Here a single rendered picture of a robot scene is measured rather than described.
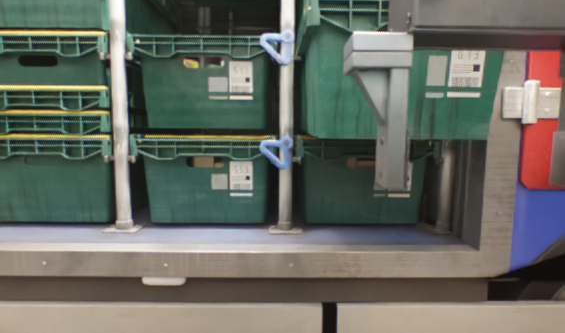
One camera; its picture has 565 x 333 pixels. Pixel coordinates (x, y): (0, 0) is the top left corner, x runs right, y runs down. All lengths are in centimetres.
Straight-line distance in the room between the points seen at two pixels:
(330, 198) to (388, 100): 66
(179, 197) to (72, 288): 32
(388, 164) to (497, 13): 11
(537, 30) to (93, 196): 97
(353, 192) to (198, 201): 45
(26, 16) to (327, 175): 94
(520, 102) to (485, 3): 61
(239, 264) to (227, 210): 20
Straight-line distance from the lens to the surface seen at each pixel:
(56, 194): 105
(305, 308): 77
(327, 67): 56
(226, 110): 83
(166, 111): 88
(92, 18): 101
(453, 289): 88
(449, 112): 64
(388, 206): 90
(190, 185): 86
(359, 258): 73
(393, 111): 21
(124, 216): 92
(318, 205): 85
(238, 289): 77
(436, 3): 22
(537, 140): 87
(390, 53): 21
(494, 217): 84
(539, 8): 25
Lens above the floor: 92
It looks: 5 degrees down
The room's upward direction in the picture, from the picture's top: straight up
